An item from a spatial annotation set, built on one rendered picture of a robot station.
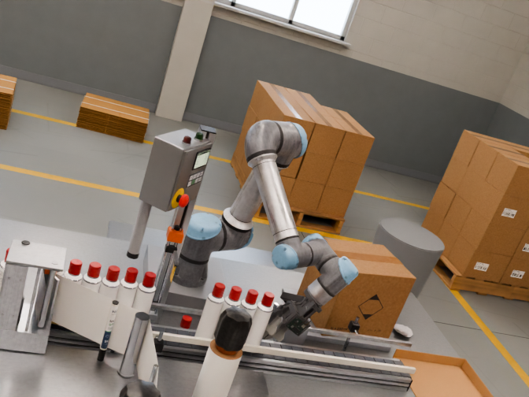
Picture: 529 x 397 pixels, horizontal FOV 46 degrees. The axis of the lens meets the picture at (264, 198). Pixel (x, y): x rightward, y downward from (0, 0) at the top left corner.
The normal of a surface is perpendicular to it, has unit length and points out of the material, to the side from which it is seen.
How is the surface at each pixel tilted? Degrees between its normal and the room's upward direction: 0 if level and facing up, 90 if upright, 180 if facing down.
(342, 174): 90
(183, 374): 0
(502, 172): 90
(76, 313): 90
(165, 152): 90
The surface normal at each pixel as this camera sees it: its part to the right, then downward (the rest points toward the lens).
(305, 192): 0.20, 0.42
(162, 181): -0.37, 0.23
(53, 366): 0.30, -0.89
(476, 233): -0.93, -0.19
